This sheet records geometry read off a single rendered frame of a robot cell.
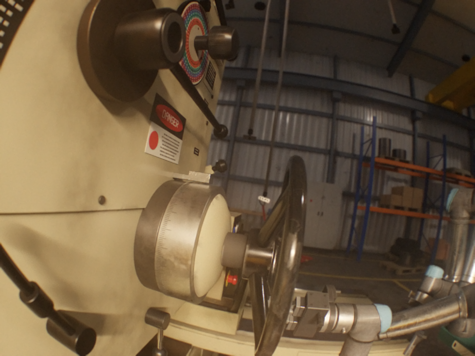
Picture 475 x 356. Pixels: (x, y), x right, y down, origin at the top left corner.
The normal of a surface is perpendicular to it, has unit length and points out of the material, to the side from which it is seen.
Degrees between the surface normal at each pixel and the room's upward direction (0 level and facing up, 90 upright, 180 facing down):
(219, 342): 90
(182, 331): 90
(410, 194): 90
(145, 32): 116
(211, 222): 72
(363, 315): 54
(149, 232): 79
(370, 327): 90
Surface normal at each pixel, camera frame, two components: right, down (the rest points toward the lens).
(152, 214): -0.07, -0.51
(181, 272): -0.18, 0.12
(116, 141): 0.98, 0.15
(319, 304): 0.07, -0.91
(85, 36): -0.20, 0.35
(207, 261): 0.76, 0.14
